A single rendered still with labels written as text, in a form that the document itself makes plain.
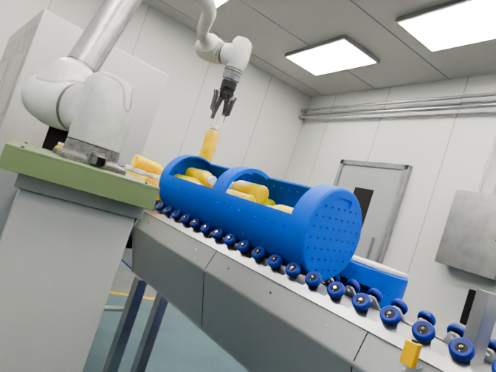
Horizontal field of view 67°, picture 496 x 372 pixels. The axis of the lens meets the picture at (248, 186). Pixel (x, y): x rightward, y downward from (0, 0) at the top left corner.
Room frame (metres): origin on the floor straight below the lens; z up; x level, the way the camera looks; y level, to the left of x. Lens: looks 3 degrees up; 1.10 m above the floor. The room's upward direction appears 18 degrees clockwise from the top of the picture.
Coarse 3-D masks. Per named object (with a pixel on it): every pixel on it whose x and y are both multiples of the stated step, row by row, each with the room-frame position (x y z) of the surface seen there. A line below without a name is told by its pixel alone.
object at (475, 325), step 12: (468, 300) 0.79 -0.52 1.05; (480, 300) 0.77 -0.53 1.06; (492, 300) 0.79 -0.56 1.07; (468, 312) 0.79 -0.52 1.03; (480, 312) 0.77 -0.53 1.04; (492, 312) 0.80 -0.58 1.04; (468, 324) 0.78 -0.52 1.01; (480, 324) 0.76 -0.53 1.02; (492, 324) 0.82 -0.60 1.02; (468, 336) 0.77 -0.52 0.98; (480, 336) 0.78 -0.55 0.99; (480, 348) 0.80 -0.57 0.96; (480, 360) 0.81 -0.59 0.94
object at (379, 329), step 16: (176, 224) 1.54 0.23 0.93; (208, 240) 1.37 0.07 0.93; (240, 256) 1.23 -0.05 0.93; (272, 272) 1.11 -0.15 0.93; (288, 288) 1.04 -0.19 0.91; (304, 288) 1.02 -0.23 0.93; (320, 304) 0.96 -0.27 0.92; (336, 304) 0.94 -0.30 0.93; (352, 320) 0.89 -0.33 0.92; (368, 320) 0.87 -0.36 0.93; (384, 336) 0.83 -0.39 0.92; (400, 336) 0.81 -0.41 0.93; (432, 352) 0.76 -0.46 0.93; (448, 368) 0.73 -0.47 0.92; (464, 368) 0.72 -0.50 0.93
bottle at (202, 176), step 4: (188, 168) 1.74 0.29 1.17; (192, 168) 1.72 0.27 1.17; (196, 168) 1.71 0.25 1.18; (188, 172) 1.72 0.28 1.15; (192, 172) 1.69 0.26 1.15; (196, 172) 1.67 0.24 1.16; (200, 172) 1.65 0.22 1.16; (204, 172) 1.64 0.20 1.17; (208, 172) 1.65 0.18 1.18; (192, 176) 1.69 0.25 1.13; (196, 176) 1.66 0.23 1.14; (200, 176) 1.64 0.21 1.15; (204, 176) 1.63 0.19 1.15; (208, 176) 1.62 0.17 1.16; (200, 180) 1.64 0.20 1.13; (204, 180) 1.63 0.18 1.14; (204, 184) 1.64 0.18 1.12; (208, 184) 1.63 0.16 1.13
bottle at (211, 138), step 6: (210, 132) 1.82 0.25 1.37; (216, 132) 1.83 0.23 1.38; (204, 138) 1.83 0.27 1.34; (210, 138) 1.82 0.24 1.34; (216, 138) 1.83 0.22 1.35; (204, 144) 1.83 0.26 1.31; (210, 144) 1.82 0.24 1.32; (216, 144) 1.85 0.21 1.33; (204, 150) 1.83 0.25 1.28; (210, 150) 1.83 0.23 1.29; (204, 156) 1.83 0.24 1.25; (210, 156) 1.84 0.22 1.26; (210, 162) 1.86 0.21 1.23
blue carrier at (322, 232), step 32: (192, 160) 1.76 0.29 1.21; (160, 192) 1.68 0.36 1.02; (192, 192) 1.47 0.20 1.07; (224, 192) 1.34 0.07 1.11; (288, 192) 1.42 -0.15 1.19; (320, 192) 1.07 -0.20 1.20; (224, 224) 1.32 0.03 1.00; (256, 224) 1.18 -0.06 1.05; (288, 224) 1.07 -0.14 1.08; (320, 224) 1.07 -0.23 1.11; (352, 224) 1.17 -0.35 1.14; (288, 256) 1.10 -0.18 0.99; (320, 256) 1.10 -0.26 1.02; (352, 256) 1.20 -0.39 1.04
